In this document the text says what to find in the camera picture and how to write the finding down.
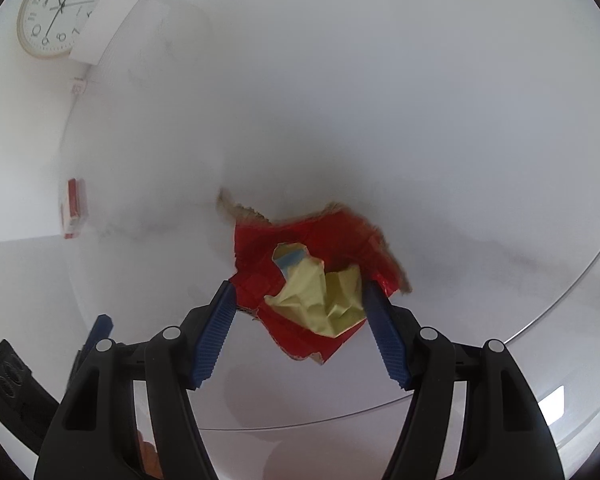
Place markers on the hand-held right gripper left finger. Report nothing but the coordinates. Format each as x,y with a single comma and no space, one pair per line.
215,332

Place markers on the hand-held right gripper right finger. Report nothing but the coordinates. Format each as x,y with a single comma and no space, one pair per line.
385,340

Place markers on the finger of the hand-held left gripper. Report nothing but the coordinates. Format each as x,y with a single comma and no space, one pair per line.
100,327

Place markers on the yellow paper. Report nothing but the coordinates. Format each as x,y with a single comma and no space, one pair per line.
315,302

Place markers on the red cardboard piece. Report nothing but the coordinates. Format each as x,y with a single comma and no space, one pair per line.
260,245

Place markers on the red white box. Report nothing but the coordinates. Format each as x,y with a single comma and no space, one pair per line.
75,207

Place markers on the white paper sheet on wall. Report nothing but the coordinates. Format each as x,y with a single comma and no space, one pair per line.
107,20

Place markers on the round white wall clock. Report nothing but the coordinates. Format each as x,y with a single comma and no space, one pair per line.
60,7

